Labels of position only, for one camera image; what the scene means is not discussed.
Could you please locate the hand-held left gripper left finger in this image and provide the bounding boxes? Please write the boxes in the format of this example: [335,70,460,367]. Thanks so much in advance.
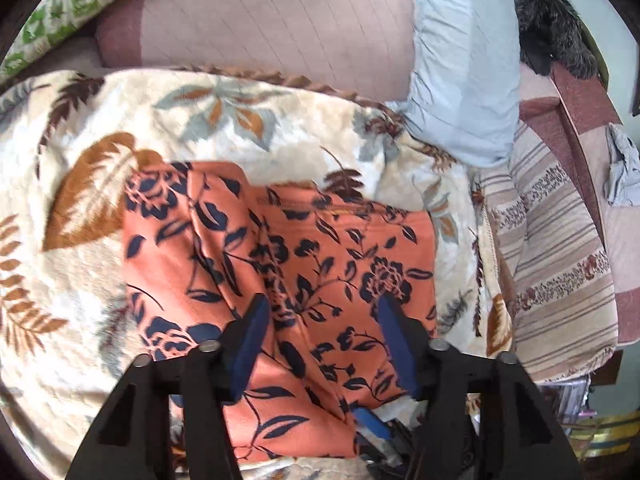
[65,293,272,480]

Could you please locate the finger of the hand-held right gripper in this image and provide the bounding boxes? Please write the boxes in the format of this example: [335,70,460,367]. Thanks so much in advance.
[350,406,417,480]

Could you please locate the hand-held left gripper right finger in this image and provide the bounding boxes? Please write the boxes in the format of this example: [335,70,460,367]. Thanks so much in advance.
[376,294,583,480]

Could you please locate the orange floral pants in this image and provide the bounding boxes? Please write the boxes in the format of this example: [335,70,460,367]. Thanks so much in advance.
[122,160,441,461]

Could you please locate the striped floral sofa cushion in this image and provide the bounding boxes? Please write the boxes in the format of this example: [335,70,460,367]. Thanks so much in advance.
[475,122,621,382]

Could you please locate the leaf print fleece blanket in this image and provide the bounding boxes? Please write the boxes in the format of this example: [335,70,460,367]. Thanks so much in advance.
[0,65,516,480]

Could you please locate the gold box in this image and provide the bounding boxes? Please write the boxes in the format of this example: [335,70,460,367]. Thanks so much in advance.
[564,412,637,461]

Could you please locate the grey crumpled cloth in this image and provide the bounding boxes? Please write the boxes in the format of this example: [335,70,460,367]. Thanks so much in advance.
[604,122,640,208]

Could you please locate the light blue pillow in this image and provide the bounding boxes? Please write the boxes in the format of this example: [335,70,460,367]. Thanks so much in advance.
[385,0,523,168]

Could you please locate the mauve quilted bed sheet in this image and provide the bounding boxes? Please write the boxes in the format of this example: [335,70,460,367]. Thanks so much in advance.
[95,0,418,102]

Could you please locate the dark furry cloth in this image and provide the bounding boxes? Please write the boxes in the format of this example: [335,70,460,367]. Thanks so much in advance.
[515,0,599,79]

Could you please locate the green print quilt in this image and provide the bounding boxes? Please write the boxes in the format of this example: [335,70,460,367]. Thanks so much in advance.
[0,0,221,86]

